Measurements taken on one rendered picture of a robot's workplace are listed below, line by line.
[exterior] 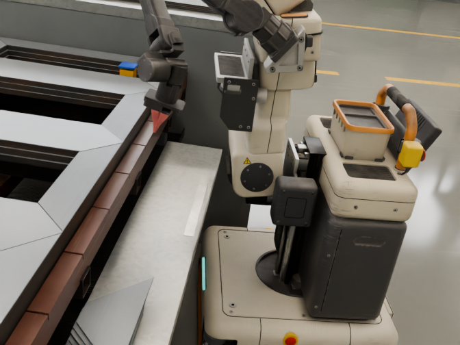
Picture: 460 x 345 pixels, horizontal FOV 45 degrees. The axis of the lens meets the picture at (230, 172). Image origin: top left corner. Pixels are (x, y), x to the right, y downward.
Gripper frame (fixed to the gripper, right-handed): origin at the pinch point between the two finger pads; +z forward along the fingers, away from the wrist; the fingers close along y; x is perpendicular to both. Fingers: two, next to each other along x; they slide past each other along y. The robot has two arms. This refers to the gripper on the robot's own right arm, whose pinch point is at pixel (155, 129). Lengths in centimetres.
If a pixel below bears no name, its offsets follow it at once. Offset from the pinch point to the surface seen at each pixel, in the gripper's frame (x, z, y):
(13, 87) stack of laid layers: 36, 22, -52
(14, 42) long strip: 74, 22, -68
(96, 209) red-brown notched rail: -27.5, 11.7, -4.9
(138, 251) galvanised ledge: -21.3, 23.6, 7.5
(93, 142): -2.0, 9.2, -14.4
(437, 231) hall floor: 126, 57, 151
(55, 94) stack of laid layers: 36, 18, -38
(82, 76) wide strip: 48, 14, -33
